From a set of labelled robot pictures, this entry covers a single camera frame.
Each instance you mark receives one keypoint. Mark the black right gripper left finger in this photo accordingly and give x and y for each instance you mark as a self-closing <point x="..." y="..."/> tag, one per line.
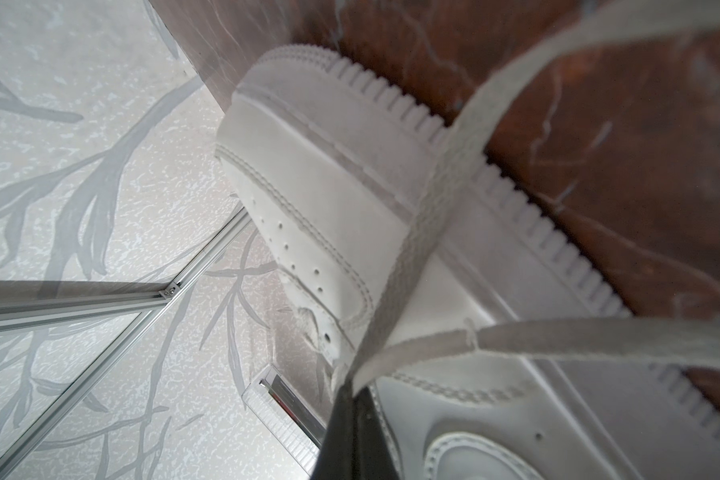
<point x="336" y="458"/>

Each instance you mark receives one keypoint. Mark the white wire mesh basket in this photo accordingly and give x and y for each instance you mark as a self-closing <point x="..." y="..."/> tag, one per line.
<point x="287" y="416"/>

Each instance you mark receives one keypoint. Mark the grey-white shoelace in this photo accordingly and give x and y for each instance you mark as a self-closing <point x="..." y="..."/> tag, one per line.
<point x="644" y="340"/>

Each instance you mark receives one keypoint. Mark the aluminium frame profiles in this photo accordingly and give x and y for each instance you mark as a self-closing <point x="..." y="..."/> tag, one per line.
<point x="53" y="351"/>

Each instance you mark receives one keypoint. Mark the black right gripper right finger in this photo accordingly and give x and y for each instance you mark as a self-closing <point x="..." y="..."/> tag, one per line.
<point x="372" y="459"/>

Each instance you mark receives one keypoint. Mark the white leather sneaker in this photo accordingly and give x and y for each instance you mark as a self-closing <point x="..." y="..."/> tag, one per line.
<point x="329" y="160"/>

